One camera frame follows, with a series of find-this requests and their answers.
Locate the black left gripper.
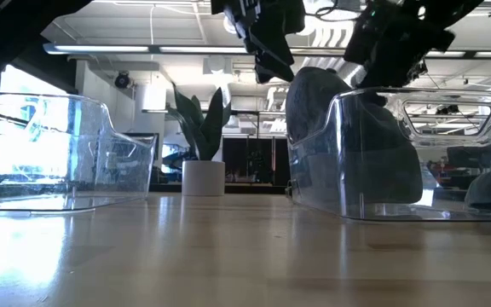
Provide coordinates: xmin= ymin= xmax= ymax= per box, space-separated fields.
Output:
xmin=210 ymin=0 xmax=307 ymax=84

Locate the round black ceiling fixture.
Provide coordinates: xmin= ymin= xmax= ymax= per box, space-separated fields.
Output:
xmin=114 ymin=71 xmax=131 ymax=90

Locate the dark desk monitor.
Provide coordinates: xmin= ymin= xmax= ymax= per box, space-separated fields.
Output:
xmin=446 ymin=144 xmax=491 ymax=170

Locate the long ceiling light strip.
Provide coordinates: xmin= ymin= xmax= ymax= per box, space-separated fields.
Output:
xmin=43 ymin=42 xmax=491 ymax=60

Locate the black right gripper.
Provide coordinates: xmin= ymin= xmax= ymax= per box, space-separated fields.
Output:
xmin=343 ymin=0 xmax=456 ymax=90

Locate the snake plant in white pot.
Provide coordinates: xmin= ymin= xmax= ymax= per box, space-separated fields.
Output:
xmin=166 ymin=83 xmax=233 ymax=197

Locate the clear plastic bin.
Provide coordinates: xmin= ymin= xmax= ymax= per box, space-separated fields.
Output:
xmin=286 ymin=87 xmax=491 ymax=223
xmin=0 ymin=89 xmax=158 ymax=213

